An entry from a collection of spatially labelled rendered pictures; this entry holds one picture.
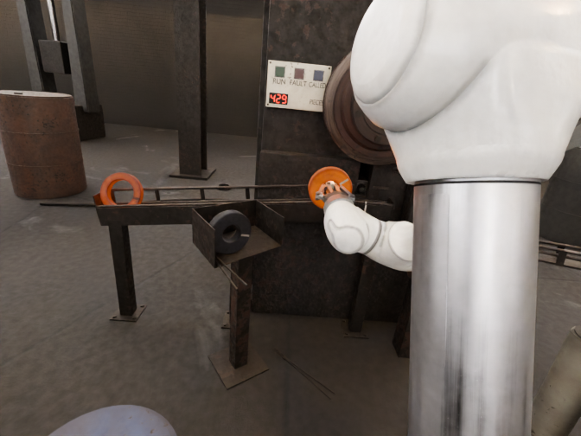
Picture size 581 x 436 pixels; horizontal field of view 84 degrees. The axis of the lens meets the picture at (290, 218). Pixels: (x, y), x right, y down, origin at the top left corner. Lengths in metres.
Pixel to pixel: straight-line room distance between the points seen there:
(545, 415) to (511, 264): 1.27
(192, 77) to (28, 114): 1.56
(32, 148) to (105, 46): 5.08
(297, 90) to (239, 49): 6.10
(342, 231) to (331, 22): 0.96
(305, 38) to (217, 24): 6.21
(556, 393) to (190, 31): 3.93
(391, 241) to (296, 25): 0.98
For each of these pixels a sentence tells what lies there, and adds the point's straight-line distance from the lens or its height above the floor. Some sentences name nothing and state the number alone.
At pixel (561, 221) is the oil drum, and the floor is 0.22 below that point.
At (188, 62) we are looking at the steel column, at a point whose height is 1.27.
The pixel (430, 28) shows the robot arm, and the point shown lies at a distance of 0.27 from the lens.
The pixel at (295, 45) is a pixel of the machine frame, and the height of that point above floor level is 1.30.
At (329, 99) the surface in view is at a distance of 1.34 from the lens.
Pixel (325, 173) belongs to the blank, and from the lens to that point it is 1.13.
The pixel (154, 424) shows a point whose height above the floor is 0.43.
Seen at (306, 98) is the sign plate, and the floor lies 1.11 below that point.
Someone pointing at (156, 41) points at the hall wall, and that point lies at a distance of 7.95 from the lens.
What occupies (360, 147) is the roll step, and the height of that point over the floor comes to 0.95.
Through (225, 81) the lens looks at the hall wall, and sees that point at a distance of 7.55.
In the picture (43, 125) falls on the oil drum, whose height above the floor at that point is 0.65.
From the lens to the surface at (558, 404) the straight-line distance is 1.51.
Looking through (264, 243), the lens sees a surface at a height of 0.61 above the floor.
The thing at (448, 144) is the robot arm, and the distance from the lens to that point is 0.28.
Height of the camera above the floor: 1.15
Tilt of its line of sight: 22 degrees down
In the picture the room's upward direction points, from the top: 6 degrees clockwise
